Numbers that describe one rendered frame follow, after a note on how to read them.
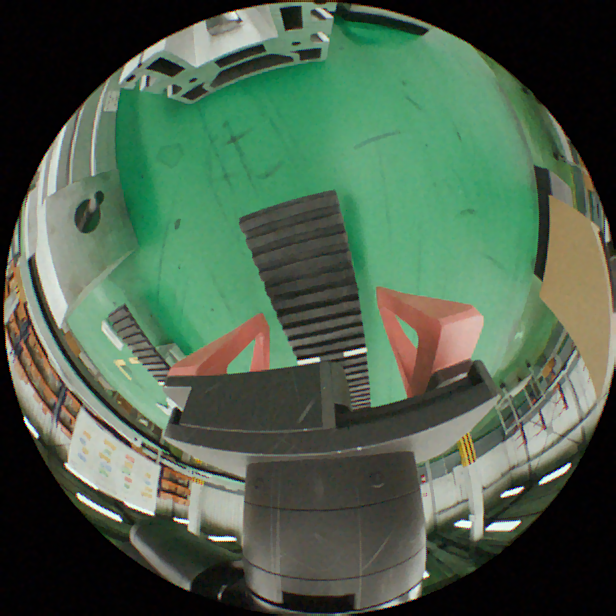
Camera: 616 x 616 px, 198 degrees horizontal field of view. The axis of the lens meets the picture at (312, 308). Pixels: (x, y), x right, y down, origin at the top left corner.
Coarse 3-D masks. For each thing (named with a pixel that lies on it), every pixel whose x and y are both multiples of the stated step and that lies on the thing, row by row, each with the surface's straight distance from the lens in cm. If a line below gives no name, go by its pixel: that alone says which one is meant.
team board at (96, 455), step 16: (80, 416) 292; (80, 432) 296; (96, 432) 300; (80, 448) 301; (96, 448) 304; (112, 448) 310; (128, 448) 319; (80, 464) 307; (96, 464) 309; (112, 464) 315; (128, 464) 323; (144, 464) 336; (96, 480) 317; (112, 480) 321; (128, 480) 329; (144, 480) 341; (128, 496) 337; (144, 496) 348
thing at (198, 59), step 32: (192, 32) 20; (224, 32) 17; (256, 32) 15; (288, 32) 14; (320, 32) 14; (128, 64) 15; (160, 64) 14; (192, 64) 14; (224, 64) 15; (256, 64) 17; (288, 64) 17; (192, 96) 18
